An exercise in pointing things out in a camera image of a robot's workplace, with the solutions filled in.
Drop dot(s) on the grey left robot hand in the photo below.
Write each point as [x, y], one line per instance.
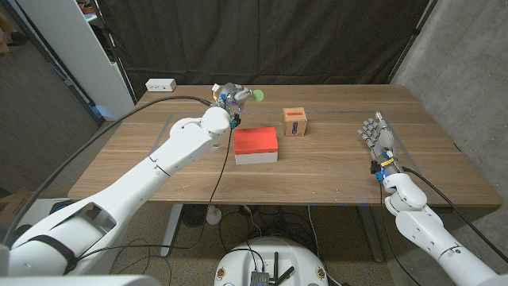
[232, 95]

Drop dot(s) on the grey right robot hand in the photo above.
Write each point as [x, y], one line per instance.
[383, 139]

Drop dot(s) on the green round coin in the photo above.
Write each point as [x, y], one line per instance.
[258, 95]

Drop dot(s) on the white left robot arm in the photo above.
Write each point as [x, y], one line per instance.
[139, 186]

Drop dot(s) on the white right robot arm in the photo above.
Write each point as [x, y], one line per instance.
[424, 230]

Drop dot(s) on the red and white box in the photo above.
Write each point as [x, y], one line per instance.
[256, 141]

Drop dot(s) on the wooden box with slots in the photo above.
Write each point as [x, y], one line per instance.
[294, 121]

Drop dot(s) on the white power outlet box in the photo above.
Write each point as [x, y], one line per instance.
[160, 84]

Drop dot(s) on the grey electronics box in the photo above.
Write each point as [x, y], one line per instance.
[260, 279]

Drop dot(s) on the brown cardboard box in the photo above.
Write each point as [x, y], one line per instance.
[14, 204]

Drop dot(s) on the black backdrop curtain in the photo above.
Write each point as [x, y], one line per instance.
[258, 39]

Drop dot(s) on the dark grey table leg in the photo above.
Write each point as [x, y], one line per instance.
[371, 234]

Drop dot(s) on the black backdrop stand pole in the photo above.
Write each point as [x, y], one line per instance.
[410, 39]
[119, 59]

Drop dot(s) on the small white floor object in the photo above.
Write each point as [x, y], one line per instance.
[214, 216]

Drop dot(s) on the black floor fan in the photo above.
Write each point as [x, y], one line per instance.
[194, 215]

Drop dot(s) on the white table leg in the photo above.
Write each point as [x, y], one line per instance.
[170, 230]

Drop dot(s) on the white cabinet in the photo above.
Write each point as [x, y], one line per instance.
[75, 51]

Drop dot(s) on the white robot torso base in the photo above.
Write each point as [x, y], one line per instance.
[270, 258]

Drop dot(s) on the black antenna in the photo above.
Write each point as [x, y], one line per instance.
[285, 275]
[275, 266]

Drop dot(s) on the blue foot pedal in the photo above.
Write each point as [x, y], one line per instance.
[60, 207]

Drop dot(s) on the white floor platform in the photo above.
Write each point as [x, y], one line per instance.
[39, 206]

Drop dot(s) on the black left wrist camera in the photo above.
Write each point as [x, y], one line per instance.
[235, 120]

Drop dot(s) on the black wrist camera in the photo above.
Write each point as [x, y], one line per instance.
[235, 120]
[375, 167]

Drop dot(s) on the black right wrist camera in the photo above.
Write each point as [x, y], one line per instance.
[375, 167]

